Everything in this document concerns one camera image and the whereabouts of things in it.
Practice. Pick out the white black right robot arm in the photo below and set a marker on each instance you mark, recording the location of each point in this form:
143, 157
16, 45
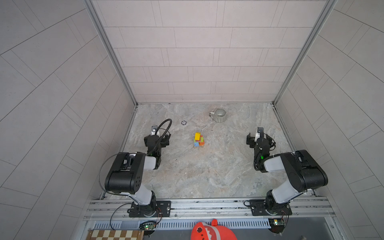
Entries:
303, 173

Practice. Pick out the checkered chess board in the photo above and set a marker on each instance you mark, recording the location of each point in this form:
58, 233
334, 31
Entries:
115, 235

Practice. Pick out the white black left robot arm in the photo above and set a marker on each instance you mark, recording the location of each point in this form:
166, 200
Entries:
126, 175

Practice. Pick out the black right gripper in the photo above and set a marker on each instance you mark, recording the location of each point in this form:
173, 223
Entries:
251, 140

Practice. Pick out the aluminium corner profile left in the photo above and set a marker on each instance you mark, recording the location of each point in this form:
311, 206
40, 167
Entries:
107, 44

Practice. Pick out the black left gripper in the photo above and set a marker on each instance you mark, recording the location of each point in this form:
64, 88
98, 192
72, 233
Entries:
163, 143

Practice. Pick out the yellow triangular block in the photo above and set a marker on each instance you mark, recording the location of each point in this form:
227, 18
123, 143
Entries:
197, 137

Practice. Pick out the aluminium mounting rail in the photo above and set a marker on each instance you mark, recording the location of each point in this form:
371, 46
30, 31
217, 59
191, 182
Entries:
199, 209

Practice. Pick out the red plush toy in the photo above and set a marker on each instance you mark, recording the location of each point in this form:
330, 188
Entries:
203, 231

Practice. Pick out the aluminium corner profile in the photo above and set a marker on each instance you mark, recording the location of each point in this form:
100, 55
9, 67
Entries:
107, 44
326, 11

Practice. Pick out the aluminium corner profile right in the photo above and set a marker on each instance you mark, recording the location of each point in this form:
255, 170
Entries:
326, 11

